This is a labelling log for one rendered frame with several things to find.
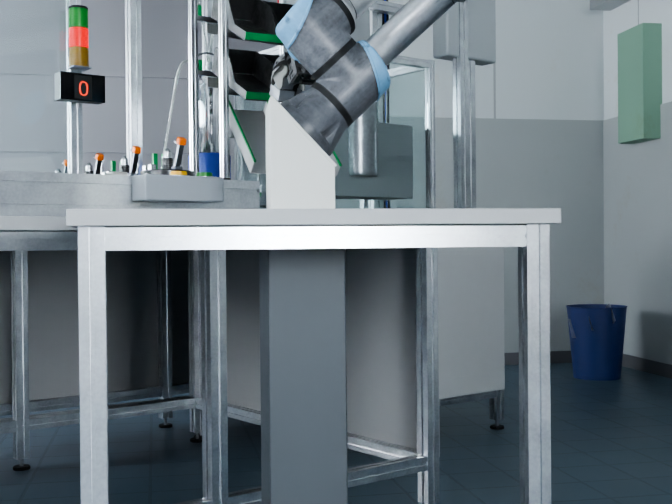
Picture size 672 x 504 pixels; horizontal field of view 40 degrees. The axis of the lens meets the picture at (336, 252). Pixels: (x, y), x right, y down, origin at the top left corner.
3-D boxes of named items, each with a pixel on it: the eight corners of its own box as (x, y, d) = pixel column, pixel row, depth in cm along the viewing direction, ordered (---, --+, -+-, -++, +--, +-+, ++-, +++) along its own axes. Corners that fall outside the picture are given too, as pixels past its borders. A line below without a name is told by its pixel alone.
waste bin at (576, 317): (645, 380, 528) (645, 301, 527) (591, 384, 517) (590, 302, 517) (605, 372, 565) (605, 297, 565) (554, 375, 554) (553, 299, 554)
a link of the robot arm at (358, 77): (358, 122, 191) (405, 78, 192) (314, 73, 188) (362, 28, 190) (347, 126, 203) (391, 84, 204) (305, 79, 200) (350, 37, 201)
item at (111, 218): (561, 223, 174) (561, 208, 174) (66, 226, 157) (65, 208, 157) (446, 229, 243) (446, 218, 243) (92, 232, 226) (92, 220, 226)
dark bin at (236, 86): (289, 103, 256) (293, 77, 253) (245, 100, 250) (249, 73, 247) (252, 75, 278) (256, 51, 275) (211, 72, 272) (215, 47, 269)
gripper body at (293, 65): (286, 85, 233) (305, 57, 224) (280, 56, 236) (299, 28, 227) (313, 87, 237) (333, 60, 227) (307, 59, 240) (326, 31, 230)
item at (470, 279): (507, 428, 396) (506, 227, 395) (298, 469, 327) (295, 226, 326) (400, 407, 449) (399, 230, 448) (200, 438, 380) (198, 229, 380)
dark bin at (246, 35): (288, 45, 256) (293, 18, 253) (244, 40, 250) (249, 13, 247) (252, 22, 278) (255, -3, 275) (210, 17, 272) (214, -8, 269)
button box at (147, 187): (224, 202, 224) (224, 176, 224) (145, 200, 211) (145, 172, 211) (209, 203, 230) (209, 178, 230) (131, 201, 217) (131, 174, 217)
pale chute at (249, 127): (294, 174, 255) (298, 162, 252) (249, 173, 248) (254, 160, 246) (264, 112, 272) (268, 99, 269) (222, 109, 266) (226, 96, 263)
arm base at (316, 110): (325, 153, 187) (360, 120, 188) (274, 100, 188) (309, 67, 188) (323, 166, 202) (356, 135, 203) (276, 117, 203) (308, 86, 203)
